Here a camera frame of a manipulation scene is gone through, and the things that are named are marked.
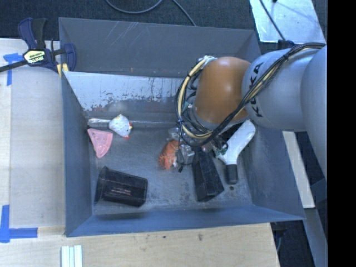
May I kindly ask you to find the orange toy animal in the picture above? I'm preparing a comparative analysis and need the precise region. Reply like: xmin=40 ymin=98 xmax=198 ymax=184
xmin=157 ymin=140 xmax=180 ymax=171

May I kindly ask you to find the black rectangular box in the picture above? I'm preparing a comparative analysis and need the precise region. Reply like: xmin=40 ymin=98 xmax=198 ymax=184
xmin=191 ymin=148 xmax=225 ymax=203

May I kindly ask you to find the white toy chicken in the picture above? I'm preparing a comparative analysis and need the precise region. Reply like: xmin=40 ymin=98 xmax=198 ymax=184
xmin=108 ymin=113 xmax=134 ymax=140

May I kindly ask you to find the black plastic cup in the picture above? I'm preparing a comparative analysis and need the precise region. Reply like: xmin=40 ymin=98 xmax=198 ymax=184
xmin=93 ymin=165 xmax=149 ymax=207

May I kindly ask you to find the pink triangular sponge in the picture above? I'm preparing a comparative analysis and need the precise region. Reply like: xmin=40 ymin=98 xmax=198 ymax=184
xmin=87 ymin=128 xmax=114 ymax=159

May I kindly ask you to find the clear plastic wrapper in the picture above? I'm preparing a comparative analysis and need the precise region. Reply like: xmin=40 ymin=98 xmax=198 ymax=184
xmin=87 ymin=117 xmax=112 ymax=128

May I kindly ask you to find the grey metal bin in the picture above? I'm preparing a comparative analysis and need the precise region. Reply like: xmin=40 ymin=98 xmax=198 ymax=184
xmin=57 ymin=17 xmax=307 ymax=238

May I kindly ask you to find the pale wood board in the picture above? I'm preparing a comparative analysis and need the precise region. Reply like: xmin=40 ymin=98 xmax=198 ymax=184
xmin=9 ymin=39 xmax=67 ymax=229

